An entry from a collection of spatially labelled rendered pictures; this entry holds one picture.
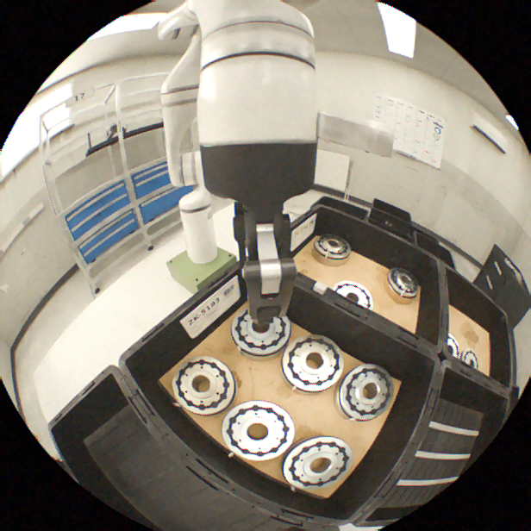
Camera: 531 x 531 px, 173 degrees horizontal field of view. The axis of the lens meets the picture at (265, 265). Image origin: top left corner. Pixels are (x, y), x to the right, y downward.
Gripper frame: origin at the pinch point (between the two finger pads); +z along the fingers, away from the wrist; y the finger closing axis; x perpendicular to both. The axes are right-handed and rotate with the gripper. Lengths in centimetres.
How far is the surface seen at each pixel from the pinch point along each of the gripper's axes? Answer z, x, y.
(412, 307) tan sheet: 17.3, 37.6, -2.7
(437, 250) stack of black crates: 46, 143, -56
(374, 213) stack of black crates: 45, 103, -107
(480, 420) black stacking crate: 18, 52, 42
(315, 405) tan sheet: 17.3, 7.1, 11.5
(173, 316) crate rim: 7.2, -12.8, -1.6
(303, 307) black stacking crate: 11.2, 7.3, -4.5
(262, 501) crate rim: 7.3, -2.5, 24.5
